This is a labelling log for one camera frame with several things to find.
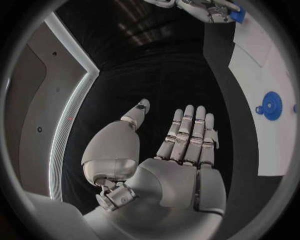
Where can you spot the blue gear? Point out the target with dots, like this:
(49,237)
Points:
(273,112)

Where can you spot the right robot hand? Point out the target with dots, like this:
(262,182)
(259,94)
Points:
(204,10)

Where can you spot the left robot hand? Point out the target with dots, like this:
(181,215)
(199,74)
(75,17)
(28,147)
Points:
(168,187)

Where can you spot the large blue cylinder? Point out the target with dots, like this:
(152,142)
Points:
(239,16)

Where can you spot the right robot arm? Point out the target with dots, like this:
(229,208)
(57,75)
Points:
(161,2)

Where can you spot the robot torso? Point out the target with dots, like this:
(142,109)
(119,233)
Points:
(30,112)

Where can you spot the white task board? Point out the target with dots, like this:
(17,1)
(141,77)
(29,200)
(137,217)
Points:
(269,140)

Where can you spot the blue peg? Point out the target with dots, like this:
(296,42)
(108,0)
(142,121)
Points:
(260,112)

